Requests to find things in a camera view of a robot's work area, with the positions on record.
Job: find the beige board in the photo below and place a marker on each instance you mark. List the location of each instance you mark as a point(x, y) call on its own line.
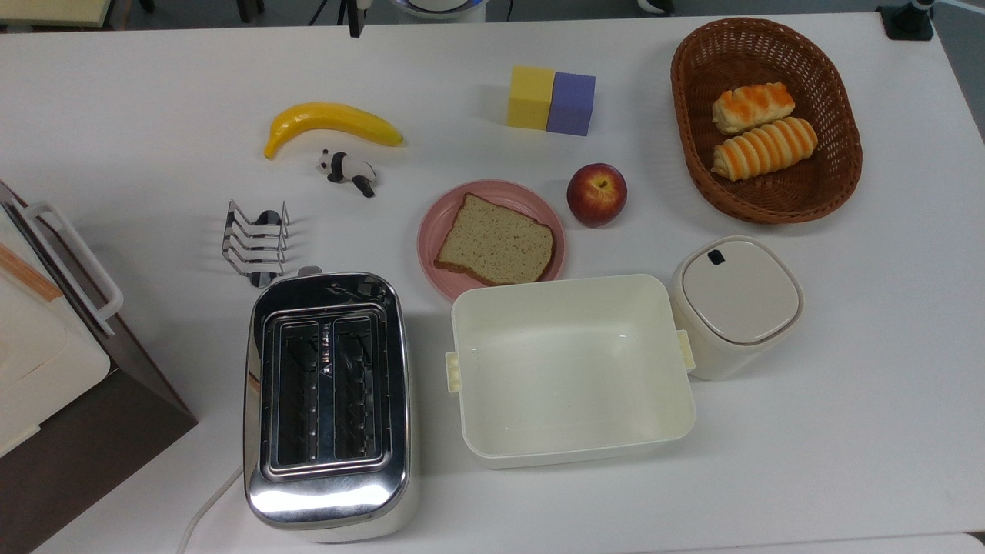
point(46, 11)

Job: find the cream plastic container box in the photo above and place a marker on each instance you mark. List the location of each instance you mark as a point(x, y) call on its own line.
point(569, 369)

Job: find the small cream lidded bin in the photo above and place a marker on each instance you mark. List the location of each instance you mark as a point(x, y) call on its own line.
point(739, 292)

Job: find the black chair leg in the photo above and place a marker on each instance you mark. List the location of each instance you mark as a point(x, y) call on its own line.
point(246, 8)

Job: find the black stand leg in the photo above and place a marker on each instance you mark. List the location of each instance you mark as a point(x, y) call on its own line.
point(354, 19)

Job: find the long striped bread roll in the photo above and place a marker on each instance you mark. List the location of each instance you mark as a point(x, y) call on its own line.
point(762, 150)

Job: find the metal toast rack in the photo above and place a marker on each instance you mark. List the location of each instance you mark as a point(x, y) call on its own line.
point(254, 246)

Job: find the short glazed bread roll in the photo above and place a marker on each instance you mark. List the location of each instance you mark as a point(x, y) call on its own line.
point(750, 106)

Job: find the panda figurine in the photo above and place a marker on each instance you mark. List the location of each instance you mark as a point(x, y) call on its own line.
point(350, 168)

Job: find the red apple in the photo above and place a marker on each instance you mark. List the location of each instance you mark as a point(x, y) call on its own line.
point(596, 196)

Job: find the cream wooden cabinet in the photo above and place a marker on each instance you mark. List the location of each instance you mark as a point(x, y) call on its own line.
point(38, 354)

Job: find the brown wicker basket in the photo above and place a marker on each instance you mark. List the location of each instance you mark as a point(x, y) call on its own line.
point(692, 85)

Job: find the yellow banana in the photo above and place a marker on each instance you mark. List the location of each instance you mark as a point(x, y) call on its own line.
point(331, 117)

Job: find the pink plate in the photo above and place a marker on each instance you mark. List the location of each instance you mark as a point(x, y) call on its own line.
point(435, 223)

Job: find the bread slice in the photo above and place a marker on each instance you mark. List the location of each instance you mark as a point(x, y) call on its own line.
point(496, 242)

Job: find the cream chrome toaster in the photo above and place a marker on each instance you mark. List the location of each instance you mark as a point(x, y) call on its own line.
point(331, 500)

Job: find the black stand base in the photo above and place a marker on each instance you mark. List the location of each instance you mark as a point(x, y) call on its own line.
point(906, 21)

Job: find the purple foam block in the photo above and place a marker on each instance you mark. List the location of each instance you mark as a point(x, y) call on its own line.
point(572, 104)

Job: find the yellow foam block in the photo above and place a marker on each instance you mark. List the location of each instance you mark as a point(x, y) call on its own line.
point(529, 96)

